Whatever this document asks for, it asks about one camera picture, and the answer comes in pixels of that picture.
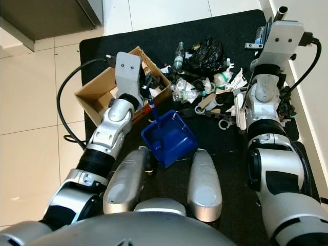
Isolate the black floor mat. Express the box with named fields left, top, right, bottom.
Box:
left=79, top=9, right=316, bottom=246

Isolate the clear bottle with blue label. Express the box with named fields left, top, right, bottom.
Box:
left=255, top=26, right=267, bottom=46

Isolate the clear bottle with green label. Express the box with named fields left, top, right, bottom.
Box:
left=174, top=42, right=186, bottom=71

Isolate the open brown cardboard box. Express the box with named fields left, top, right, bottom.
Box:
left=75, top=46, right=173, bottom=130

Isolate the crumpled black plastic bag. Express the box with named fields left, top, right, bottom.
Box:
left=184, top=36, right=227, bottom=76

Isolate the crumpled white green paper cup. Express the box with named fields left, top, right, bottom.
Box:
left=212, top=71, right=232, bottom=86

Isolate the silver robot left leg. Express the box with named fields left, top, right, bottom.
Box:
left=102, top=146, right=153, bottom=215

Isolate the silver robot leg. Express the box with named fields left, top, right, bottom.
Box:
left=187, top=148, right=224, bottom=224
left=102, top=146, right=153, bottom=215

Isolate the dark grey cabinet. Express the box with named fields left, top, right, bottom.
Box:
left=0, top=0, right=104, bottom=52

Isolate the silver robot right leg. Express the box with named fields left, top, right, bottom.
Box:
left=187, top=148, right=224, bottom=224

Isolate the silver robot torso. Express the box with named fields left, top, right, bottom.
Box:
left=77, top=198, right=273, bottom=246

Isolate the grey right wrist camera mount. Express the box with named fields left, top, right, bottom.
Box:
left=265, top=20, right=306, bottom=66

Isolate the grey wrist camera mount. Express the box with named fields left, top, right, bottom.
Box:
left=265, top=20, right=306, bottom=66
left=115, top=51, right=145, bottom=101

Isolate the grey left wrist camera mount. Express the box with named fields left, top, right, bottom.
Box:
left=115, top=51, right=145, bottom=101

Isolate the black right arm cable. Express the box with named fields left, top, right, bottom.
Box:
left=286, top=31, right=320, bottom=95

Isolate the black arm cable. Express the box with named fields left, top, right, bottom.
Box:
left=56, top=57, right=119, bottom=149
left=286, top=31, right=320, bottom=95

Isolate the silver ring wrench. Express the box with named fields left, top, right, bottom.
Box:
left=217, top=117, right=233, bottom=131
left=194, top=101, right=217, bottom=115

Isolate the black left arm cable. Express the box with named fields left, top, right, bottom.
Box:
left=56, top=57, right=119, bottom=149

